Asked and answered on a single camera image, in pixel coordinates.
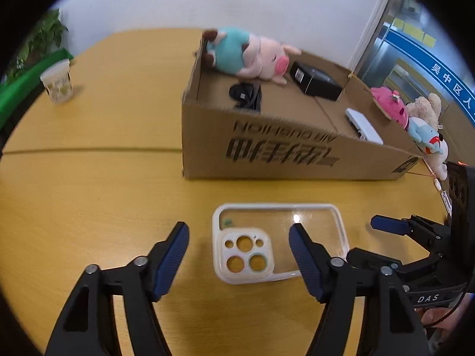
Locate black sunglasses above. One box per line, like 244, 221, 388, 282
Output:
229, 82, 262, 112

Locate white switch box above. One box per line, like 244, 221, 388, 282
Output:
345, 108, 384, 145

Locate clear white phone case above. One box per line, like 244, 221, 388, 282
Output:
212, 203, 349, 285

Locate beige bear plush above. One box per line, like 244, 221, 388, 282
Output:
406, 93, 449, 180

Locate shallow cardboard box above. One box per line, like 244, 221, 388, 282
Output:
182, 52, 421, 180

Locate paper cup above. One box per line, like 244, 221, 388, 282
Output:
39, 59, 73, 104

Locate black product box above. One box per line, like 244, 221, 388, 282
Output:
289, 61, 342, 101

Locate person's right hand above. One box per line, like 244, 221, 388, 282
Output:
415, 293, 474, 345

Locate yellow sticky notes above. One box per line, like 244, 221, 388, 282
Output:
391, 18, 436, 48

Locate pink bear plush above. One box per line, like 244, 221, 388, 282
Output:
370, 87, 409, 129

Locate large potted plant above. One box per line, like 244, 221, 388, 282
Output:
5, 8, 69, 83

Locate pig plush toy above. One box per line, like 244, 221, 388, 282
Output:
201, 27, 301, 85

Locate white tag on string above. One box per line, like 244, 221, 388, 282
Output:
434, 178, 452, 216

